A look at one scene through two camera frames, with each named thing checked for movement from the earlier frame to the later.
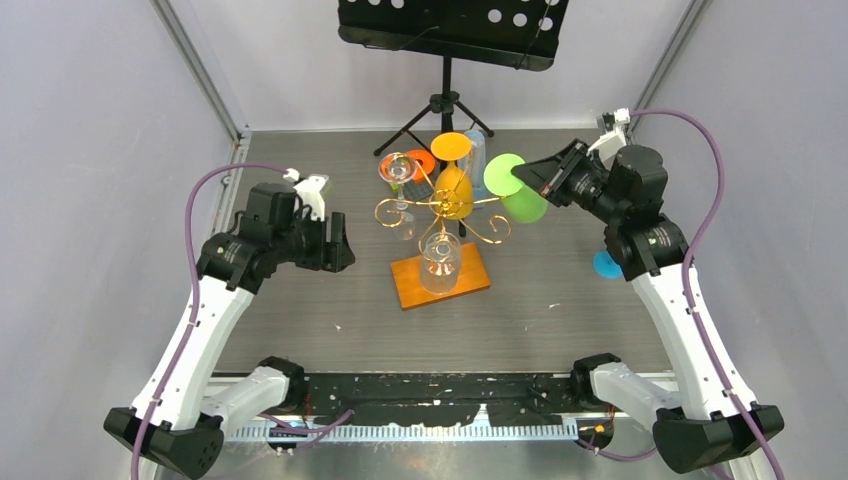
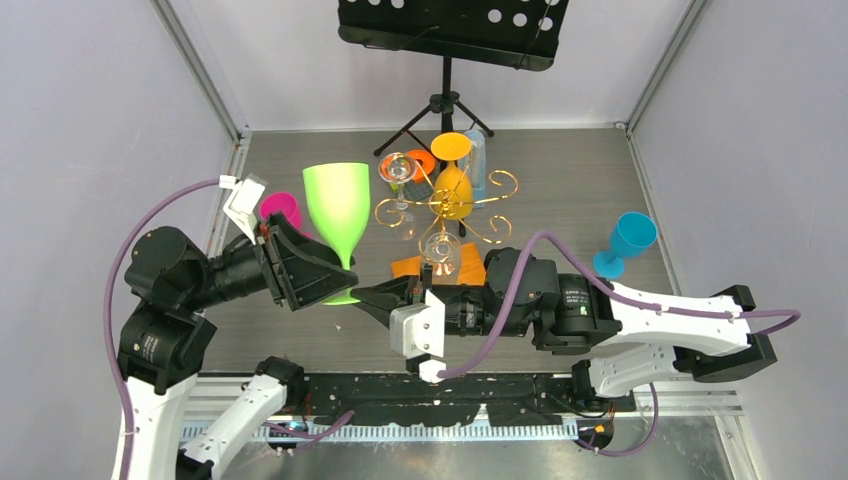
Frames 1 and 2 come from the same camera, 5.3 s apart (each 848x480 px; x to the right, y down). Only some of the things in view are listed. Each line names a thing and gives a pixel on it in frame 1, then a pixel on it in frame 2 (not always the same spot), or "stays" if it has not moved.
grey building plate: [417, 191] stays
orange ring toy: [427, 165] stays
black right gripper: [572, 158] → [380, 299]
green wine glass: [521, 202] → [338, 197]
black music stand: [520, 33] stays
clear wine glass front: [440, 266] stays
